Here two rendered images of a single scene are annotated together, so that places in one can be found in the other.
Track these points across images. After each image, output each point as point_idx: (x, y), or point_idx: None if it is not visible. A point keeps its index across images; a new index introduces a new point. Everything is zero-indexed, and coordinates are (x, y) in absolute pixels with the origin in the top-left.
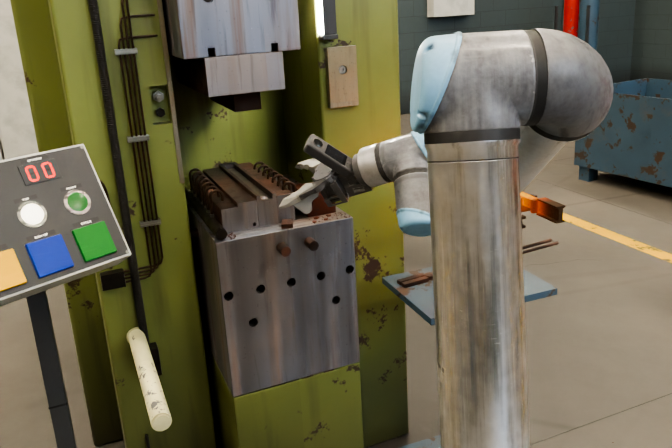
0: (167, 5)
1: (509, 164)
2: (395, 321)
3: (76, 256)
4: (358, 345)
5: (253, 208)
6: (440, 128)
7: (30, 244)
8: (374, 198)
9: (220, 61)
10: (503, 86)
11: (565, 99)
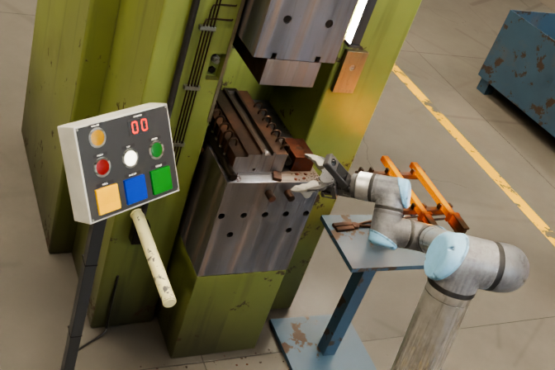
0: (249, 2)
1: (465, 309)
2: (313, 236)
3: (149, 190)
4: (290, 259)
5: (257, 159)
6: (440, 284)
7: (126, 181)
8: (334, 154)
9: (277, 63)
10: (478, 279)
11: (503, 290)
